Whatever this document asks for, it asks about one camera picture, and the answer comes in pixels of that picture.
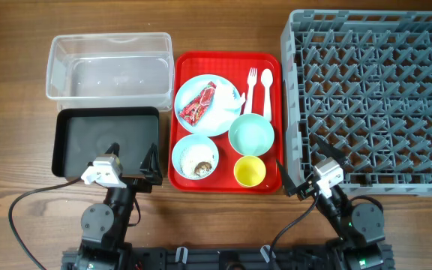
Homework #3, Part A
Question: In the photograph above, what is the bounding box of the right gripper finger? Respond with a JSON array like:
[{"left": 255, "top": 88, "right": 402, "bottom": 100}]
[
  {"left": 276, "top": 160, "right": 297, "bottom": 197},
  {"left": 312, "top": 135, "right": 349, "bottom": 165}
]

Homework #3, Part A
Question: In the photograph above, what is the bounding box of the white rice pile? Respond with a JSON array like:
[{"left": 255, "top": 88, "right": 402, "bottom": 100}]
[{"left": 180, "top": 145, "right": 215, "bottom": 179}]

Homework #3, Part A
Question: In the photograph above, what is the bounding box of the yellow plastic cup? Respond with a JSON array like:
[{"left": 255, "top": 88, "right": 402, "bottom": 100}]
[{"left": 233, "top": 155, "right": 266, "bottom": 188}]

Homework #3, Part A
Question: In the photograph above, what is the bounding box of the light blue small bowl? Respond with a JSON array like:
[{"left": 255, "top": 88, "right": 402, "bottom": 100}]
[{"left": 171, "top": 134, "right": 219, "bottom": 181}]

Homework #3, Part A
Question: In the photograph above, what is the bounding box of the brown food scrap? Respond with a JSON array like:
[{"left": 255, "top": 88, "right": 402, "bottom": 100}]
[{"left": 194, "top": 161, "right": 212, "bottom": 178}]

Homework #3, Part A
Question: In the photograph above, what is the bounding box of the mint green bowl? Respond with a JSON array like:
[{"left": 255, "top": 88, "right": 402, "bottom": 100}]
[{"left": 228, "top": 113, "right": 275, "bottom": 156}]

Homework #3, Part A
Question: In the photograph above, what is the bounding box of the red snack wrapper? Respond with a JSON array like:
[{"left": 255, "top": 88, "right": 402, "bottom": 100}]
[{"left": 178, "top": 81, "right": 216, "bottom": 126}]

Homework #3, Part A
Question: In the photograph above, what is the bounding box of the light blue plate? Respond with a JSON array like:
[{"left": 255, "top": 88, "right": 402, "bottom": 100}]
[{"left": 173, "top": 74, "right": 242, "bottom": 137}]

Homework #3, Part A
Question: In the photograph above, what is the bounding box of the white plastic spoon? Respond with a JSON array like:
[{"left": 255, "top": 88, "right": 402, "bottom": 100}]
[{"left": 261, "top": 68, "right": 273, "bottom": 122}]

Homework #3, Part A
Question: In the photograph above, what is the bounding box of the white napkin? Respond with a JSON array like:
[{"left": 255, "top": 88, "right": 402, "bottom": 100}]
[{"left": 214, "top": 84, "right": 246, "bottom": 110}]

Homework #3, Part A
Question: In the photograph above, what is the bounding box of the white plastic fork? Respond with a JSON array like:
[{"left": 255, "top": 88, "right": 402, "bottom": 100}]
[{"left": 243, "top": 67, "right": 257, "bottom": 114}]

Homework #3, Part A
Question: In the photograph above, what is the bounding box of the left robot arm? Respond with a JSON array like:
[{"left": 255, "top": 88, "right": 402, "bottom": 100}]
[{"left": 62, "top": 142, "right": 162, "bottom": 270}]

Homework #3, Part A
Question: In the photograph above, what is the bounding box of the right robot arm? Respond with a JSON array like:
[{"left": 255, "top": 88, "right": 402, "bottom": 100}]
[{"left": 269, "top": 136, "right": 387, "bottom": 269}]

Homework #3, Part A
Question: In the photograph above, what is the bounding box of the grey dishwasher rack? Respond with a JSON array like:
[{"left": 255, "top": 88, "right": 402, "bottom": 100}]
[{"left": 280, "top": 10, "right": 432, "bottom": 197}]

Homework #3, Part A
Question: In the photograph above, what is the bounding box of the black plastic tray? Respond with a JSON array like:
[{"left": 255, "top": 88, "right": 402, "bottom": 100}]
[{"left": 52, "top": 106, "right": 159, "bottom": 179}]

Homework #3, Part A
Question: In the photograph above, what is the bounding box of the clear plastic bin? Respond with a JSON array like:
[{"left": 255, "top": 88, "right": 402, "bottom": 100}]
[{"left": 46, "top": 32, "right": 175, "bottom": 112}]

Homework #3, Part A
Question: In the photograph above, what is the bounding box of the red serving tray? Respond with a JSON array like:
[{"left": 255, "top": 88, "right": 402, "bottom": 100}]
[{"left": 168, "top": 51, "right": 284, "bottom": 194}]

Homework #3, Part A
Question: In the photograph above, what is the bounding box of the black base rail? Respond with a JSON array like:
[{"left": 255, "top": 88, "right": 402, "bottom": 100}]
[{"left": 61, "top": 244, "right": 395, "bottom": 270}]

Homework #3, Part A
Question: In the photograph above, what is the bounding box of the left black cable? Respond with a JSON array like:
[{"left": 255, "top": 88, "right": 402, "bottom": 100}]
[{"left": 7, "top": 176, "right": 84, "bottom": 270}]

